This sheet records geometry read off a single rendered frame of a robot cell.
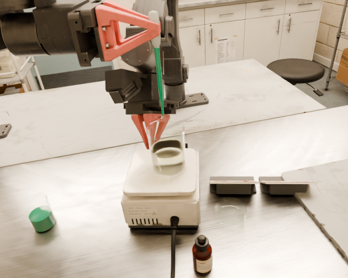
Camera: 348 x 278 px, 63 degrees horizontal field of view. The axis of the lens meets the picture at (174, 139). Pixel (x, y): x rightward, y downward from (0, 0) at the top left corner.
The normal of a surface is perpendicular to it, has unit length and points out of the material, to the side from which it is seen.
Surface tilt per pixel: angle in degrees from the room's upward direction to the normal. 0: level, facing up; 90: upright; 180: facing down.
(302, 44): 90
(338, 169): 0
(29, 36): 81
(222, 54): 90
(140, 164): 0
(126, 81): 76
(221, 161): 0
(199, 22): 90
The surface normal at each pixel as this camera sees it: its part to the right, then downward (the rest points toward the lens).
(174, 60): -0.18, 0.36
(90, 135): -0.08, -0.83
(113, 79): -0.57, 0.04
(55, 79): 0.21, 0.52
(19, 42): -0.07, 0.61
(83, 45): 1.00, -0.01
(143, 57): -0.18, 0.04
